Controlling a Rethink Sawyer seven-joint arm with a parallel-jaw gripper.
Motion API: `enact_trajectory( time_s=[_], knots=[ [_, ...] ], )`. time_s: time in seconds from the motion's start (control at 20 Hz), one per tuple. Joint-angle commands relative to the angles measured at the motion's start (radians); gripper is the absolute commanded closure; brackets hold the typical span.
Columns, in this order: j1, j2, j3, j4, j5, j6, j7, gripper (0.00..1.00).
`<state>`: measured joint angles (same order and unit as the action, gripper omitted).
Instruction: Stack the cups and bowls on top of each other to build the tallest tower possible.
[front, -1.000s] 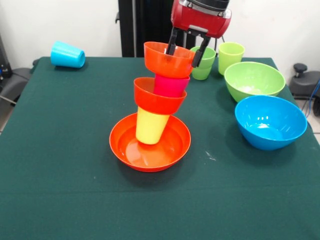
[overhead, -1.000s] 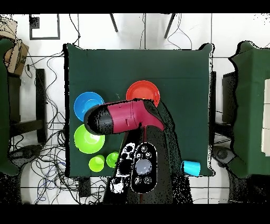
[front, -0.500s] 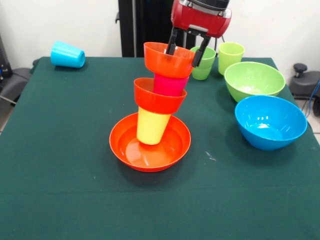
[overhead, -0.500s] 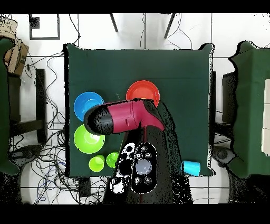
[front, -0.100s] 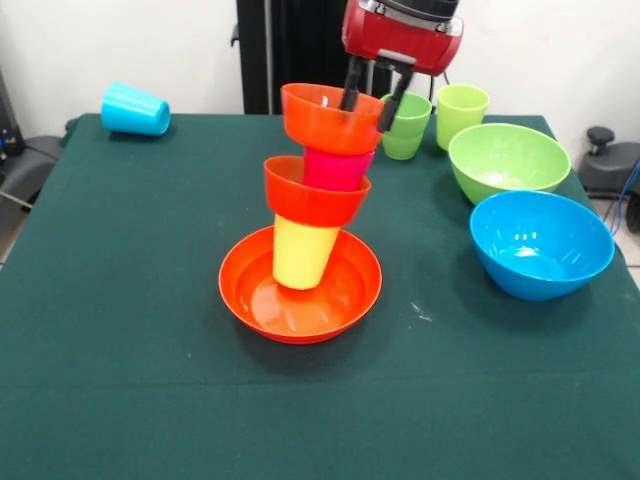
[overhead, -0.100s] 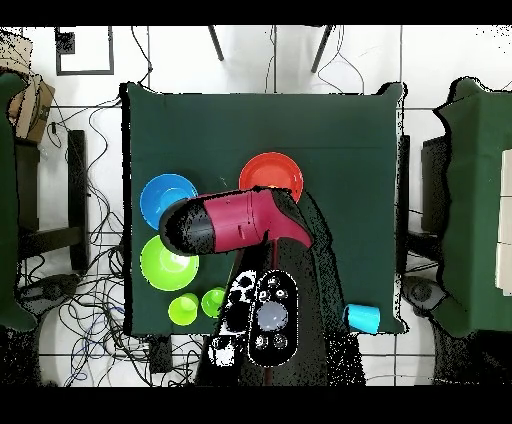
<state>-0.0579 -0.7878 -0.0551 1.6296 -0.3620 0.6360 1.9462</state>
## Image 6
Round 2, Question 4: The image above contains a black bench frame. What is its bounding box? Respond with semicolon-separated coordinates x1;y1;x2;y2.
399;133;451;277
15;129;90;273

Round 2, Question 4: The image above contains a black power strip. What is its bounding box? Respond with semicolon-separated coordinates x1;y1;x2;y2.
149;334;174;374

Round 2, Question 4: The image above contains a black cable tangle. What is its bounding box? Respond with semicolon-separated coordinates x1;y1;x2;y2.
39;95;205;387

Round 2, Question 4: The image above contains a blue bowl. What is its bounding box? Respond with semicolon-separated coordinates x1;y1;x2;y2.
139;172;200;231

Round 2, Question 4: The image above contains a lime green cup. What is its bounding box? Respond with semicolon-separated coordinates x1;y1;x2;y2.
168;292;200;327

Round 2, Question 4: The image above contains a black square floor frame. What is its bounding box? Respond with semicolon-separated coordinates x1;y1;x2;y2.
54;25;115;76

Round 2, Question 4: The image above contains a grey chair base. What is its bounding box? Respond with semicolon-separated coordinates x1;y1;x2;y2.
401;275;447;317

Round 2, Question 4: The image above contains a cardboard box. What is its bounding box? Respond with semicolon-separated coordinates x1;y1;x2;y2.
0;33;56;143

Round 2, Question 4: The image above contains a white block stack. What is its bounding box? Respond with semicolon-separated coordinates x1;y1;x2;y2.
494;148;512;297

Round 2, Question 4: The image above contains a dark green side tablecloth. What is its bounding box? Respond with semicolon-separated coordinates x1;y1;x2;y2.
0;71;39;333
433;77;512;337

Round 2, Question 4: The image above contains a large orange bowl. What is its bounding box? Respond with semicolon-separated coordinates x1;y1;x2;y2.
238;152;305;203

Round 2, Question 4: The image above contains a lime green bowl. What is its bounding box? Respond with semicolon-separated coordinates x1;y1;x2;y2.
139;235;200;292

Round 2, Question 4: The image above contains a blue cup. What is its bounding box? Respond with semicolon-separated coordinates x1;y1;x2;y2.
342;303;382;335

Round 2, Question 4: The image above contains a grey stand base with knob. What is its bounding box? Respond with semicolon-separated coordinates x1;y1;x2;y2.
17;274;83;317

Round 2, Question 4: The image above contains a black tripod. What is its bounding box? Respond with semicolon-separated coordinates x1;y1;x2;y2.
206;25;335;74

